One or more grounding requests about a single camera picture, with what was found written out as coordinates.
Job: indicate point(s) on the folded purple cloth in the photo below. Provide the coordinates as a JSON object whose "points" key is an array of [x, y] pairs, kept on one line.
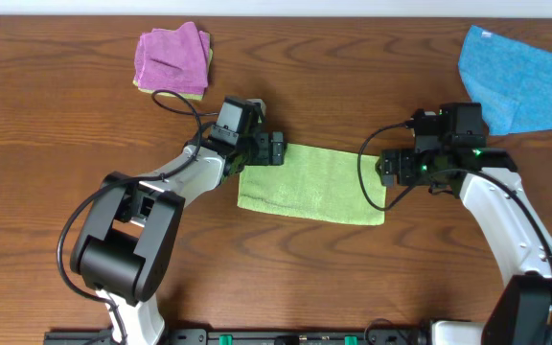
{"points": [[175, 60]]}

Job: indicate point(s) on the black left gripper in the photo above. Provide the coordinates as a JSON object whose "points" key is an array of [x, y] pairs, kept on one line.
{"points": [[266, 157]]}

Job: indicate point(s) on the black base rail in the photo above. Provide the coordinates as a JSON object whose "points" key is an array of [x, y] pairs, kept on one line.
{"points": [[379, 335]]}

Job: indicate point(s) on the blue cloth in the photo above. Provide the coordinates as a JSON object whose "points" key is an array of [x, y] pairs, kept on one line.
{"points": [[510, 79]]}

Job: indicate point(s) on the green microfibre cloth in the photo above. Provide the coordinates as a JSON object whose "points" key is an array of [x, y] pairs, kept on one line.
{"points": [[315, 183]]}

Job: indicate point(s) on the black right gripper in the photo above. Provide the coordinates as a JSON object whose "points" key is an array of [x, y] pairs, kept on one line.
{"points": [[403, 158]]}

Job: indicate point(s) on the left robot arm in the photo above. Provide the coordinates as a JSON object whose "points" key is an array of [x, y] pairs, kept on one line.
{"points": [[126, 242]]}

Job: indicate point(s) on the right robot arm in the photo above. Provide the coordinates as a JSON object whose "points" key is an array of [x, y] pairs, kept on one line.
{"points": [[487, 182]]}

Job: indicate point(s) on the folded light green cloth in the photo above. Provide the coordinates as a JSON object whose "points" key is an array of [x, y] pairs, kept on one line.
{"points": [[180, 95]]}

